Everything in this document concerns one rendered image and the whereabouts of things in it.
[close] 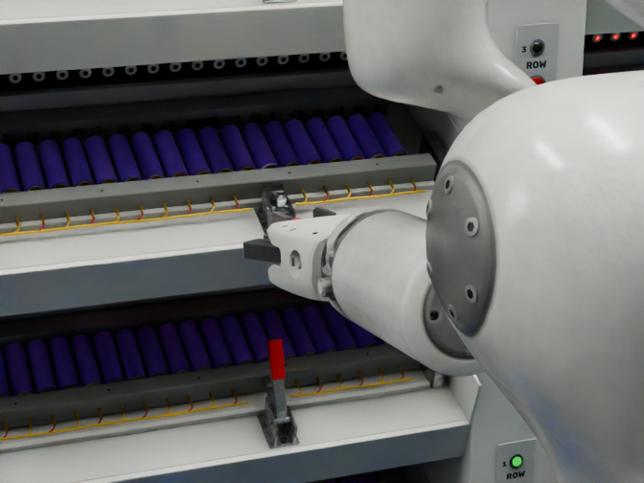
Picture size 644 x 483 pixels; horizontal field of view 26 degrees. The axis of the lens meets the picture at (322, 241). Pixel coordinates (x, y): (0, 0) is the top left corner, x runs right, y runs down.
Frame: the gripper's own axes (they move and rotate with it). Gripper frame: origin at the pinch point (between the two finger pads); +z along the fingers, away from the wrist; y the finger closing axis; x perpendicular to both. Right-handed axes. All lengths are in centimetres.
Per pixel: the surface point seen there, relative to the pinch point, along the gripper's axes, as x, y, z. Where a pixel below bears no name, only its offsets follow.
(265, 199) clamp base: 1.8, -1.0, 7.1
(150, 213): 1.2, -10.4, 9.5
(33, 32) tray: 17.0, -19.8, 2.8
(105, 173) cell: 4.5, -13.5, 12.4
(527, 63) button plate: 11.9, 21.8, 3.1
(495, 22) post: 15.5, 18.8, 2.7
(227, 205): 1.2, -3.8, 9.5
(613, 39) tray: 12.5, 40.1, 19.8
